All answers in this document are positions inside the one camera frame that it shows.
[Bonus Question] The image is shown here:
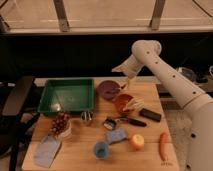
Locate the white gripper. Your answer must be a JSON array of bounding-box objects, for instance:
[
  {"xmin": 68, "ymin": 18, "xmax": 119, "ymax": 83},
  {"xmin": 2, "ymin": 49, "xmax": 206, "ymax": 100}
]
[{"xmin": 112, "ymin": 55, "xmax": 143, "ymax": 88}]

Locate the blue plastic cup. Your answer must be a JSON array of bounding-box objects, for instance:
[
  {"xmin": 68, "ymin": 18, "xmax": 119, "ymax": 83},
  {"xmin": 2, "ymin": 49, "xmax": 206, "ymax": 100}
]
[{"xmin": 93, "ymin": 141, "xmax": 109, "ymax": 159}]

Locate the small metal cup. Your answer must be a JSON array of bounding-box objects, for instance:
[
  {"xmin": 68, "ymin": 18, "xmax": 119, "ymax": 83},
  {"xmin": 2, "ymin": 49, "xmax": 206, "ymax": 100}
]
[{"xmin": 81, "ymin": 111, "xmax": 93, "ymax": 126}]

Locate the black rectangular block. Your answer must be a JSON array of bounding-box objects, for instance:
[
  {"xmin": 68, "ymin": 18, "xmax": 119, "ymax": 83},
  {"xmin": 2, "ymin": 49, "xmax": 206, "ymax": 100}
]
[{"xmin": 139, "ymin": 109, "xmax": 161, "ymax": 122}]

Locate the black chair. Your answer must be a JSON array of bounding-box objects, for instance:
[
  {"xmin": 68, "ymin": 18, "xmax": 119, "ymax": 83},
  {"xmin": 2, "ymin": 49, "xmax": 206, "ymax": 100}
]
[{"xmin": 0, "ymin": 76, "xmax": 40, "ymax": 171}]

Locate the white bowl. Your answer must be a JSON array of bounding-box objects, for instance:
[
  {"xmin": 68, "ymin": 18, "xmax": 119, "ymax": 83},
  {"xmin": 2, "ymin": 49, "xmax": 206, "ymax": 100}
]
[{"xmin": 55, "ymin": 121, "xmax": 72, "ymax": 139}]

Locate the wooden cutting board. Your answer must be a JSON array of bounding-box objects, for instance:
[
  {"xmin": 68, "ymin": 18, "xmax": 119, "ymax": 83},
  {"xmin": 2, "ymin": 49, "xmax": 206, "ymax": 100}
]
[{"xmin": 21, "ymin": 81, "xmax": 181, "ymax": 171}]

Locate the french fries toy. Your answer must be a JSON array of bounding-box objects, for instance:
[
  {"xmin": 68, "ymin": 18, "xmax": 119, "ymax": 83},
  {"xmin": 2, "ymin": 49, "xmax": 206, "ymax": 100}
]
[{"xmin": 123, "ymin": 98, "xmax": 144, "ymax": 111}]

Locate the green plastic tray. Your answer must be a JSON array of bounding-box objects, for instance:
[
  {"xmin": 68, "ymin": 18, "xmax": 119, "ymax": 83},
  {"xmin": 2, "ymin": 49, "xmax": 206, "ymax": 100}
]
[{"xmin": 38, "ymin": 78, "xmax": 95, "ymax": 115}]

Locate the black handled brush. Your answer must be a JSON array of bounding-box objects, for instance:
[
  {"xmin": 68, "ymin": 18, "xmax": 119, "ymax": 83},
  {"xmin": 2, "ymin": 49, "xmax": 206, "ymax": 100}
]
[{"xmin": 103, "ymin": 117, "xmax": 147, "ymax": 130}]

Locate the metal bowl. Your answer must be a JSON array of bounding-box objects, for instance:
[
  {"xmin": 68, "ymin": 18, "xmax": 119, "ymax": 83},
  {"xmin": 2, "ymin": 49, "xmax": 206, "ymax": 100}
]
[{"xmin": 177, "ymin": 67, "xmax": 196, "ymax": 82}]

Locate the orange carrot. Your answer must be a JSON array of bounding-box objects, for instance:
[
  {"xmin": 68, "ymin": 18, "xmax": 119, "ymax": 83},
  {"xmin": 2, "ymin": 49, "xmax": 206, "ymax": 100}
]
[{"xmin": 159, "ymin": 132, "xmax": 168, "ymax": 161}]

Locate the red grapes bunch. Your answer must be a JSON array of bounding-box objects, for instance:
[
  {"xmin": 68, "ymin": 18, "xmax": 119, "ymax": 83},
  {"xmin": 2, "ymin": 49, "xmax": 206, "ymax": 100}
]
[{"xmin": 51, "ymin": 113, "xmax": 70, "ymax": 135}]

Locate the blue sponge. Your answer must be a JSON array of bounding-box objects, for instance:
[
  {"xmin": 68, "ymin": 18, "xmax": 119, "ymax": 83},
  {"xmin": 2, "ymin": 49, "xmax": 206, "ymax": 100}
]
[{"xmin": 106, "ymin": 128, "xmax": 127, "ymax": 144}]

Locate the yellow red apple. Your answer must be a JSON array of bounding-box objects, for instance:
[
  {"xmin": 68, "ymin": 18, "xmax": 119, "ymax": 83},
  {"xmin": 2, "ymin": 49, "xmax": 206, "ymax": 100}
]
[{"xmin": 129, "ymin": 134, "xmax": 145, "ymax": 150}]

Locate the orange bowl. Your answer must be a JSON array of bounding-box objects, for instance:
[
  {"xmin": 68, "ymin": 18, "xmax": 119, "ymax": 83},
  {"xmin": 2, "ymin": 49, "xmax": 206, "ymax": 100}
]
[{"xmin": 114, "ymin": 94, "xmax": 133, "ymax": 115}]

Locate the grey blue cloth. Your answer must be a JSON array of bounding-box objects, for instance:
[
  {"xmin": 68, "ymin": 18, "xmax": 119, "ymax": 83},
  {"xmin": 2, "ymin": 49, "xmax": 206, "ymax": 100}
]
[{"xmin": 33, "ymin": 135, "xmax": 61, "ymax": 168}]

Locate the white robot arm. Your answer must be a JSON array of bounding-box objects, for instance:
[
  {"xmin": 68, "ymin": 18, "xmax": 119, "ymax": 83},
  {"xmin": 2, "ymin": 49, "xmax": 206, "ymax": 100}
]
[{"xmin": 112, "ymin": 40, "xmax": 213, "ymax": 171}]

